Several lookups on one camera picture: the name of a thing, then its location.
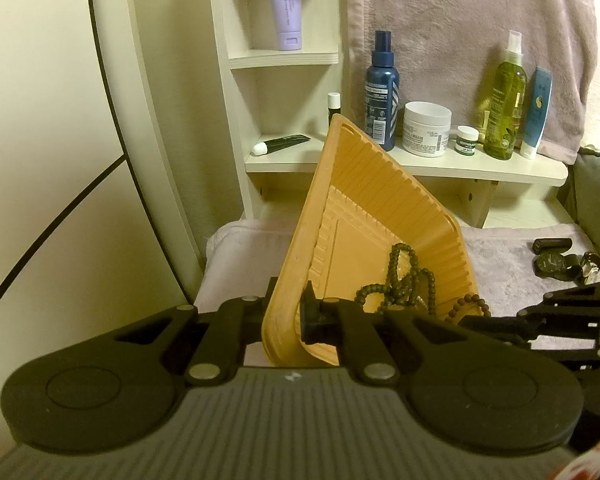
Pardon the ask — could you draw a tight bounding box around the grey cushion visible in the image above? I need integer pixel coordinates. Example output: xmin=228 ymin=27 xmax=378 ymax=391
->
xmin=558 ymin=148 xmax=600 ymax=254

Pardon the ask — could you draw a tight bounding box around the cream corner shelf unit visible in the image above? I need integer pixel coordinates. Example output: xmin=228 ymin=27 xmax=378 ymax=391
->
xmin=210 ymin=0 xmax=570 ymax=228

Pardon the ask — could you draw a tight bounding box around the blue spray bottle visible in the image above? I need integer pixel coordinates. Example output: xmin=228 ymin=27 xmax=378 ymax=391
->
xmin=364 ymin=30 xmax=400 ymax=152

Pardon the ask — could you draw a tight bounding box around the white cream jar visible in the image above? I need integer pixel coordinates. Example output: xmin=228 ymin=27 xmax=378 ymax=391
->
xmin=403 ymin=101 xmax=452 ymax=158

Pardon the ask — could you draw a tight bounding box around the black rectangular case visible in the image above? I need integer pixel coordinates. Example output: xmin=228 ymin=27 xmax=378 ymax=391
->
xmin=531 ymin=237 xmax=572 ymax=255

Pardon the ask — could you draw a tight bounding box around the orange plastic basket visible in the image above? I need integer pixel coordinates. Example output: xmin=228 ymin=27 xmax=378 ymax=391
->
xmin=262 ymin=115 xmax=478 ymax=367

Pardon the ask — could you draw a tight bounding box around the black tube white cap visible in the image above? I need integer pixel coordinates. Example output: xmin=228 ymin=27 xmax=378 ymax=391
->
xmin=251 ymin=133 xmax=311 ymax=157

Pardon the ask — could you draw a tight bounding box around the black white lip balm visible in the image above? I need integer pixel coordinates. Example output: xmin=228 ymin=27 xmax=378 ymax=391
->
xmin=327 ymin=91 xmax=341 ymax=124

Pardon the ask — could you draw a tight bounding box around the green olive spray bottle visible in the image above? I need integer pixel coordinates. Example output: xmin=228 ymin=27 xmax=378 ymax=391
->
xmin=483 ymin=30 xmax=528 ymax=160

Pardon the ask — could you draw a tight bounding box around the blue white tube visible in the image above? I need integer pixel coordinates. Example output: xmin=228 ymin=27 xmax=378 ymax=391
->
xmin=520 ymin=67 xmax=553 ymax=160

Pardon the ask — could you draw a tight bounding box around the purple tube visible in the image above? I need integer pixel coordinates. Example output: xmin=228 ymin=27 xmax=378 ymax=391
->
xmin=271 ymin=0 xmax=302 ymax=51

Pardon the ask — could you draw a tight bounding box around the black wrist watch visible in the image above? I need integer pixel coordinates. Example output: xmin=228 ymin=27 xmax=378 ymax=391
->
xmin=532 ymin=252 xmax=582 ymax=282

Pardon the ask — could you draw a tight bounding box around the pink hanging towel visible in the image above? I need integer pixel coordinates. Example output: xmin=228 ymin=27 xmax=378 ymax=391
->
xmin=346 ymin=0 xmax=597 ymax=165

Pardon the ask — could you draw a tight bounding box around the small green white jar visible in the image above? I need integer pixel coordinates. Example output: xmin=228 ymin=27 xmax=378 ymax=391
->
xmin=454 ymin=125 xmax=479 ymax=156

